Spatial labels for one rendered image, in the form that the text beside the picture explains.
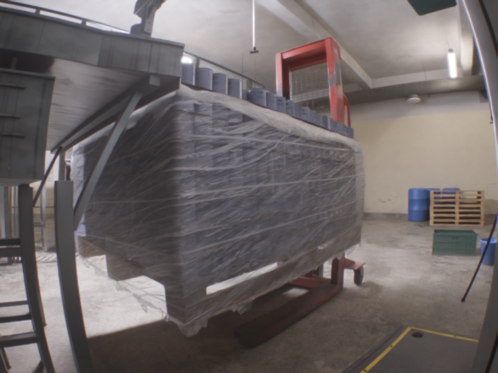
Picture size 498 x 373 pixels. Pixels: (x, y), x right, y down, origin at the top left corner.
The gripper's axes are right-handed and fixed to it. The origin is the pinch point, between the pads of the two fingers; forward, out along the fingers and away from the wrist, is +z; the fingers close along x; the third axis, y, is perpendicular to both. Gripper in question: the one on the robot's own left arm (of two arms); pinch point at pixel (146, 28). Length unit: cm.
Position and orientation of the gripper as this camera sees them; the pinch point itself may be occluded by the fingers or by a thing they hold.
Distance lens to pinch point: 85.5
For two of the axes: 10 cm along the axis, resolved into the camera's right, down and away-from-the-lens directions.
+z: 0.0, 10.0, -0.3
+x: -7.5, 0.1, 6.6
